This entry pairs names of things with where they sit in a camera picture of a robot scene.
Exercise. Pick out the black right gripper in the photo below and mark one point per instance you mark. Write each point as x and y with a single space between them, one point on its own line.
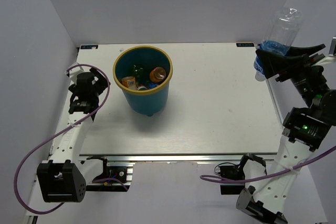
272 64

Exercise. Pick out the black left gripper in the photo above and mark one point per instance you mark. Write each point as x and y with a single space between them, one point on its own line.
101 83

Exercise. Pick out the clear water bottle blue label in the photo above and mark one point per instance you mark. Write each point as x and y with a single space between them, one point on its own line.
283 29

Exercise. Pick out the orange juice bottle fruit label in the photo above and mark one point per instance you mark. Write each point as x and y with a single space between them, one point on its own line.
129 82

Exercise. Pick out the clear bottle red label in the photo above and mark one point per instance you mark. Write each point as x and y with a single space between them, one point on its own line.
142 88

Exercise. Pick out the green plastic bottle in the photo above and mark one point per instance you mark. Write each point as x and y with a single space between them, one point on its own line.
138 71

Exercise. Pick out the orange juice bottle plain label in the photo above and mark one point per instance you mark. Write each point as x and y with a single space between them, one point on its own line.
158 75

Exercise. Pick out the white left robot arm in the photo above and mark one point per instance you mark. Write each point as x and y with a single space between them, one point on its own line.
64 177

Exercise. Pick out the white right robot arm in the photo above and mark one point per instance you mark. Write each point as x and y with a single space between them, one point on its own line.
304 129

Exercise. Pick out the teal plastic bin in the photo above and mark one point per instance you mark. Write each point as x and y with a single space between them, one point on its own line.
153 100

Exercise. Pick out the black XDOF label sticker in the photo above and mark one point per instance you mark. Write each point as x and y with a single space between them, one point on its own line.
245 44

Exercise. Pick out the black left XDOF sticker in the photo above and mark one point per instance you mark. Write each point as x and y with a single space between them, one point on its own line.
88 47

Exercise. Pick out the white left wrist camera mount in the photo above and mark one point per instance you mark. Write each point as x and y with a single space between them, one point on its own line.
76 71

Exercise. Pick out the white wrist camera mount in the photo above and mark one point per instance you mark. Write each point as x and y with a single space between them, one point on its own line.
331 56
76 71

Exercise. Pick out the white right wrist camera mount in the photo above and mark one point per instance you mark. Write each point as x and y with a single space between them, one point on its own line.
331 56

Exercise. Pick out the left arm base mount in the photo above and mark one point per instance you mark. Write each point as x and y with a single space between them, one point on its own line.
103 174

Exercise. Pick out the aluminium table edge rail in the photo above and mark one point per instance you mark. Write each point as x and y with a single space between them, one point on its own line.
168 158

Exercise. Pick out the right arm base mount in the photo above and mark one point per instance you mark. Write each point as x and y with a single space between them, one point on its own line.
235 172

